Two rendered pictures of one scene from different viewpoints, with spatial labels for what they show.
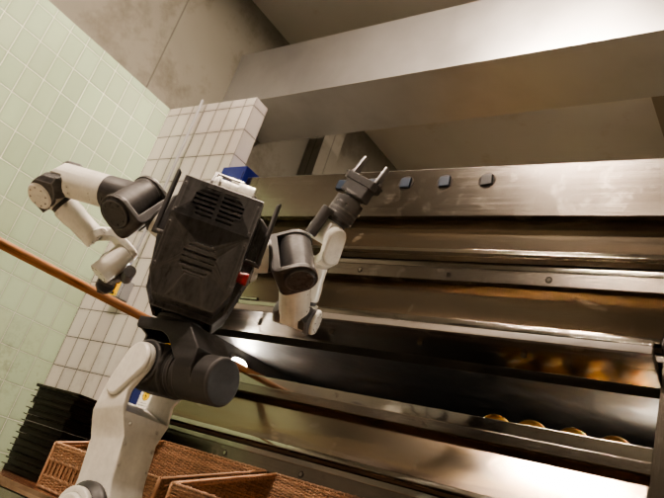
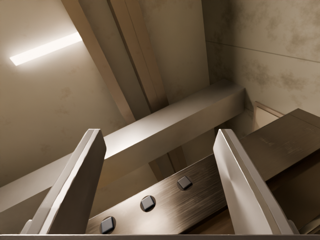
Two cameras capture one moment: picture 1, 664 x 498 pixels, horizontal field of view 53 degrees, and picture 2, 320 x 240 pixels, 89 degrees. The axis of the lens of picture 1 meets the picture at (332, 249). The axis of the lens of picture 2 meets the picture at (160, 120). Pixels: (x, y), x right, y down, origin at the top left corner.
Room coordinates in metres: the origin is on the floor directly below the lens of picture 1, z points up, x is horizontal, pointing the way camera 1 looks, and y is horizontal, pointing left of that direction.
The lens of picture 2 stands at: (1.70, 0.01, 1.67)
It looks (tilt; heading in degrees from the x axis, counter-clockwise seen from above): 52 degrees up; 306
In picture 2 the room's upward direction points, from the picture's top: 37 degrees counter-clockwise
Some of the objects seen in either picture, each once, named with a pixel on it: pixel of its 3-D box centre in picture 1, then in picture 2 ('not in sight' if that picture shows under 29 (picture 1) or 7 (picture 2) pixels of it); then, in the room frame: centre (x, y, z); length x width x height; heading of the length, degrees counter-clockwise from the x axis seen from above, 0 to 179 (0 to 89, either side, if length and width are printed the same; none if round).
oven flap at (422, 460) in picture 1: (355, 442); not in sight; (2.30, -0.28, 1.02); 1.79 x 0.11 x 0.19; 52
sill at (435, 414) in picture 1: (370, 403); not in sight; (2.31, -0.29, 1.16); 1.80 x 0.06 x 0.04; 52
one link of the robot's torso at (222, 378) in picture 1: (185, 362); not in sight; (1.60, 0.25, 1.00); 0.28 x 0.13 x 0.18; 52
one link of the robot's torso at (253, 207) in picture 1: (205, 255); not in sight; (1.61, 0.30, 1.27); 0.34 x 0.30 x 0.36; 95
